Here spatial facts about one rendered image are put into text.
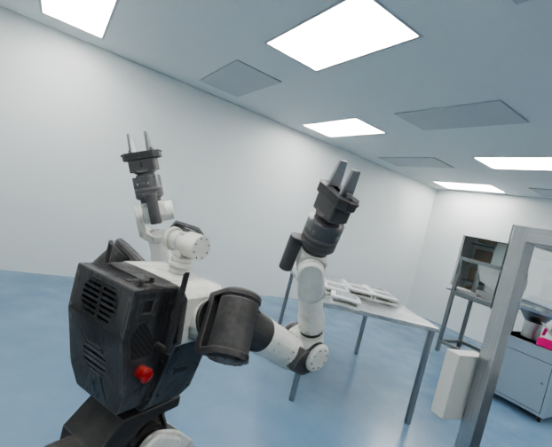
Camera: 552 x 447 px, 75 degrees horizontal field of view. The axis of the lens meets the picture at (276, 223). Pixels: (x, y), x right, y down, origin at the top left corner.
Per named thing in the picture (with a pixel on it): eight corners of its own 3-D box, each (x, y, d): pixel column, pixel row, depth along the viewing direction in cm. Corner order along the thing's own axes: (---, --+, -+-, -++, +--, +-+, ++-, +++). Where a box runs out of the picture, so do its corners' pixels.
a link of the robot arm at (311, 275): (325, 262, 82) (325, 309, 88) (320, 244, 90) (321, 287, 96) (296, 264, 82) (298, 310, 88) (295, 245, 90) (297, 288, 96)
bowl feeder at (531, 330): (506, 331, 427) (514, 301, 426) (519, 332, 446) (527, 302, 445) (554, 349, 386) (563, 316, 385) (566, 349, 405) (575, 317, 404)
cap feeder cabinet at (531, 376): (480, 391, 423) (497, 329, 421) (503, 388, 454) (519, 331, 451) (541, 425, 370) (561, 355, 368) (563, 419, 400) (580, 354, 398)
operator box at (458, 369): (429, 410, 144) (446, 348, 143) (458, 410, 151) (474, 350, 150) (442, 419, 138) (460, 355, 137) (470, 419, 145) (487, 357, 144)
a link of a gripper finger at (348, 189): (361, 170, 77) (350, 196, 79) (349, 168, 75) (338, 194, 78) (365, 173, 76) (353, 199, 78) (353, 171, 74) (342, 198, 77)
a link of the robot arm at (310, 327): (333, 298, 92) (333, 354, 100) (306, 281, 99) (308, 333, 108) (302, 317, 86) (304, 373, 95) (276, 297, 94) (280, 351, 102)
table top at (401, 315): (289, 270, 436) (289, 267, 436) (374, 290, 447) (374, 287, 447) (311, 303, 287) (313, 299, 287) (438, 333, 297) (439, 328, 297)
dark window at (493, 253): (452, 285, 767) (465, 234, 764) (452, 285, 768) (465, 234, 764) (518, 306, 656) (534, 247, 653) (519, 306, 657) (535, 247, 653)
